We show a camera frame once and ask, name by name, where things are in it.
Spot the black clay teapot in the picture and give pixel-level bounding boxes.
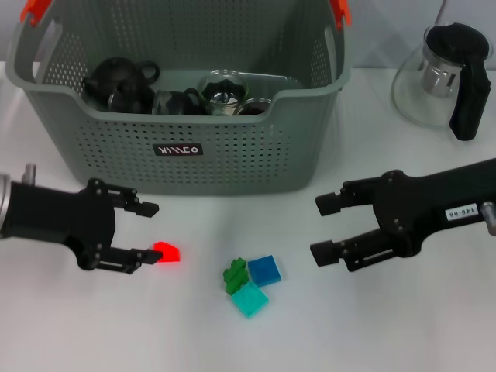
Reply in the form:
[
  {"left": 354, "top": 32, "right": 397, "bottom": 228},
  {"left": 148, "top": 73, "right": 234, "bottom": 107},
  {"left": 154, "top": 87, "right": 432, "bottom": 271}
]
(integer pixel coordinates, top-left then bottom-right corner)
[{"left": 83, "top": 57, "right": 160, "bottom": 113}]

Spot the grey perforated storage basket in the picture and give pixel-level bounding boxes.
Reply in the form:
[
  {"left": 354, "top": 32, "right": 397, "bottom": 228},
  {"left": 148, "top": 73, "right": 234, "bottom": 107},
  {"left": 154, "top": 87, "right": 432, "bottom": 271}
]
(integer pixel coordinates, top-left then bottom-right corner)
[{"left": 5, "top": 0, "right": 354, "bottom": 197}]

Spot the large red toy block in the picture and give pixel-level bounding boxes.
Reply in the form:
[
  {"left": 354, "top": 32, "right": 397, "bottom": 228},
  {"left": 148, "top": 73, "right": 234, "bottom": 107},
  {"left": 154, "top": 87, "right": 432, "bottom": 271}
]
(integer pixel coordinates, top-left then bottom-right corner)
[{"left": 153, "top": 242, "right": 182, "bottom": 266}]

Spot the glass teapot black handle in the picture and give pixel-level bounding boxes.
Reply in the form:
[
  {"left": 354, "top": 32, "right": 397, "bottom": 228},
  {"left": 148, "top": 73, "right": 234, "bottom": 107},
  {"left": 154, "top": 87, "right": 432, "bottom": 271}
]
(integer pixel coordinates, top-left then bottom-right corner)
[{"left": 390, "top": 22, "right": 493, "bottom": 141}]

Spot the right gripper connector cable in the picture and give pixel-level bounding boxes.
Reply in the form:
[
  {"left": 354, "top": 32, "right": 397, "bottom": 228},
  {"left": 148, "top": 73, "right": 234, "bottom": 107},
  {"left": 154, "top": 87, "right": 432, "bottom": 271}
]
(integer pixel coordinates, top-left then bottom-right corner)
[{"left": 480, "top": 200, "right": 496, "bottom": 237}]

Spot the teal square toy block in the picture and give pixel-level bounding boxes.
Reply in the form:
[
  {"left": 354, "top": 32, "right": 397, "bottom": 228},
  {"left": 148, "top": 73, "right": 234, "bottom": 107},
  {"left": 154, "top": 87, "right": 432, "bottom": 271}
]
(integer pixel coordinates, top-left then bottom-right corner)
[{"left": 231, "top": 281, "right": 270, "bottom": 319}]

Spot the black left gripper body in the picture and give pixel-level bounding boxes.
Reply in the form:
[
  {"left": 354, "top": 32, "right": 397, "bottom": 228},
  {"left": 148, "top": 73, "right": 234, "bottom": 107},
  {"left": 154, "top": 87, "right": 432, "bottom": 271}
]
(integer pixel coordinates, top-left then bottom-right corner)
[{"left": 7, "top": 177, "right": 117, "bottom": 271}]

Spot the orange basket handle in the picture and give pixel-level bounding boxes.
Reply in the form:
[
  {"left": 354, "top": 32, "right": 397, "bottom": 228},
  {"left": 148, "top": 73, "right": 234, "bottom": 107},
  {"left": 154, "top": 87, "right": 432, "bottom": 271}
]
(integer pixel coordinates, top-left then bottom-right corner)
[
  {"left": 328, "top": 0, "right": 353, "bottom": 30},
  {"left": 19, "top": 0, "right": 52, "bottom": 26}
]

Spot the glass teacup black sleeve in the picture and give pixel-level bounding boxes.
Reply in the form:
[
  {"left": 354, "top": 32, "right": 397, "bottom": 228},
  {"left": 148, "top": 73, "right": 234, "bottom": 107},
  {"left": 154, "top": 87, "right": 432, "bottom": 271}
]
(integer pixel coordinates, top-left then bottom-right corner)
[
  {"left": 197, "top": 69, "right": 250, "bottom": 116},
  {"left": 239, "top": 97, "right": 272, "bottom": 116},
  {"left": 152, "top": 88, "right": 202, "bottom": 116},
  {"left": 107, "top": 85, "right": 156, "bottom": 114}
]

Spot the green toy block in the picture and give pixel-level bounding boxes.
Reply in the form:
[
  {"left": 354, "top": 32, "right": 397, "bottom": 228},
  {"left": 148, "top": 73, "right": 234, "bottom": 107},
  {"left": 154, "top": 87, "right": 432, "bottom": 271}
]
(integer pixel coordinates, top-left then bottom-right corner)
[{"left": 222, "top": 257, "right": 249, "bottom": 295}]

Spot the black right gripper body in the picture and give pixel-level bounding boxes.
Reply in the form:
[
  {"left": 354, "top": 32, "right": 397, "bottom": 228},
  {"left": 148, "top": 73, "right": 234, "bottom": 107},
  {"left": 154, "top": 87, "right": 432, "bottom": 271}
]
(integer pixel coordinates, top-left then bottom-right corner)
[{"left": 374, "top": 157, "right": 496, "bottom": 259}]

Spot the blue square toy block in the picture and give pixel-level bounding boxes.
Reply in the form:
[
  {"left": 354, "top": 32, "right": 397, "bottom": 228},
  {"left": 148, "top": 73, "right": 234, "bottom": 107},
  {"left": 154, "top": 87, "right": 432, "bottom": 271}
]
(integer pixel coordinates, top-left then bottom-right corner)
[{"left": 247, "top": 254, "right": 282, "bottom": 288}]

